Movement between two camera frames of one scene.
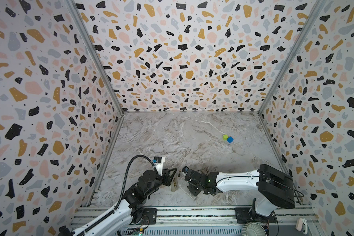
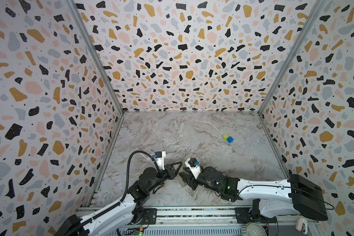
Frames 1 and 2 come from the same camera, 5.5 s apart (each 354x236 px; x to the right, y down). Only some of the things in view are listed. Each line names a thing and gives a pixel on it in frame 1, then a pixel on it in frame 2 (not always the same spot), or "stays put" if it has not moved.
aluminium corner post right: x=318 y=8 stays put
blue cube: x=230 y=139 stays put
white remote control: x=174 y=183 to x=182 y=183
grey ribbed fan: x=253 y=228 stays put
